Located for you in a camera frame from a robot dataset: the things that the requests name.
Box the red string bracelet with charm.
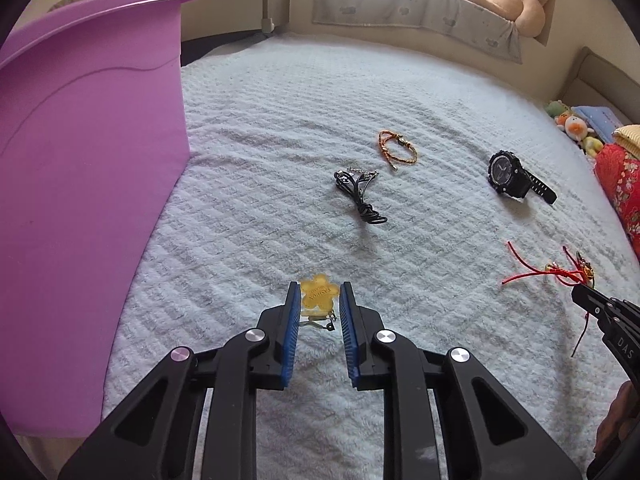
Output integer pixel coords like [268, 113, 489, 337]
[501, 239, 598, 359]

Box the black wrist watch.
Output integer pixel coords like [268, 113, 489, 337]
[487, 151, 556, 205]

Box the yellow flower charm keychain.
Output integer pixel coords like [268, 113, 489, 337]
[299, 274, 340, 332]

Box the black cord necklace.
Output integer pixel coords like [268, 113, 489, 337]
[333, 164, 388, 226]

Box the orange braided bracelet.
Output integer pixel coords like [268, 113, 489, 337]
[377, 129, 419, 172]

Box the right hand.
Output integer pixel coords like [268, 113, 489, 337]
[593, 382, 639, 456]

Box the red floral pillow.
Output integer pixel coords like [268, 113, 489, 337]
[594, 144, 640, 256]

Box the yellow folded towel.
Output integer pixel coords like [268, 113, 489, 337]
[613, 125, 640, 159]

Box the small duck plush toy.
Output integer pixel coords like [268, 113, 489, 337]
[554, 113, 594, 142]

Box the light blue patterned cloth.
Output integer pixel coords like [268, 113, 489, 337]
[573, 105, 628, 144]

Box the green plush toy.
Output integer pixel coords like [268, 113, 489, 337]
[544, 100, 570, 119]

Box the grey bed headboard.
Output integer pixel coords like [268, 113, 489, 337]
[558, 47, 640, 124]

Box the pink plastic tub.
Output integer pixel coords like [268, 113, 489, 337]
[1, 0, 190, 438]

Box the grey window seat blanket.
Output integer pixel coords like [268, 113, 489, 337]
[311, 0, 522, 64]

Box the grey curved desk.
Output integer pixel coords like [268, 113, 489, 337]
[181, 0, 291, 41]

